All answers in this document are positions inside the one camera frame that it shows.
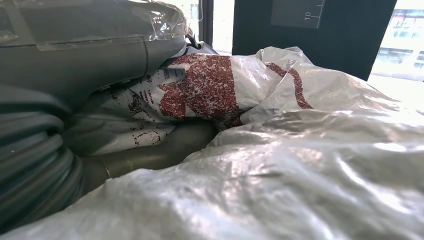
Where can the white building outside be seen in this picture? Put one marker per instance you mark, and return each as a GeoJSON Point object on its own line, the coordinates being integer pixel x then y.
{"type": "Point", "coordinates": [400, 53]}

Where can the black inbound scanner machine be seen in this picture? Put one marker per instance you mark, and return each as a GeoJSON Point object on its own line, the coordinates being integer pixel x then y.
{"type": "Point", "coordinates": [348, 39]}

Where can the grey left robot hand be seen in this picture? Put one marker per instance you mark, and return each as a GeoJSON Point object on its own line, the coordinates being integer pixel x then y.
{"type": "Point", "coordinates": [82, 49]}

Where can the grey parcel bag red print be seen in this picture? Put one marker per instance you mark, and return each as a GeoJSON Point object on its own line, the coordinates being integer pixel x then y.
{"type": "Point", "coordinates": [281, 165]}

